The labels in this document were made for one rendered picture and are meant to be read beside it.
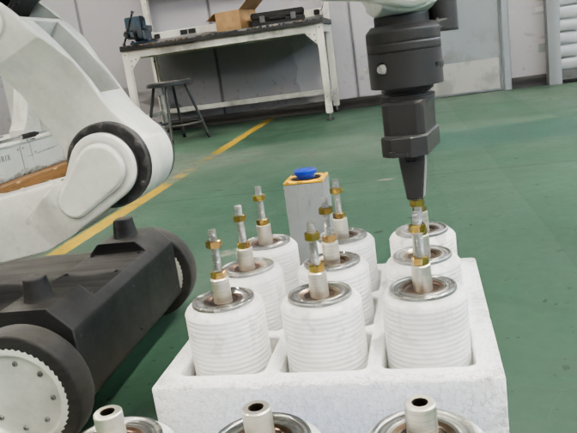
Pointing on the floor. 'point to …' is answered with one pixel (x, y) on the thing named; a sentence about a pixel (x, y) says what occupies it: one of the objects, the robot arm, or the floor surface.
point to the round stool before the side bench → (176, 106)
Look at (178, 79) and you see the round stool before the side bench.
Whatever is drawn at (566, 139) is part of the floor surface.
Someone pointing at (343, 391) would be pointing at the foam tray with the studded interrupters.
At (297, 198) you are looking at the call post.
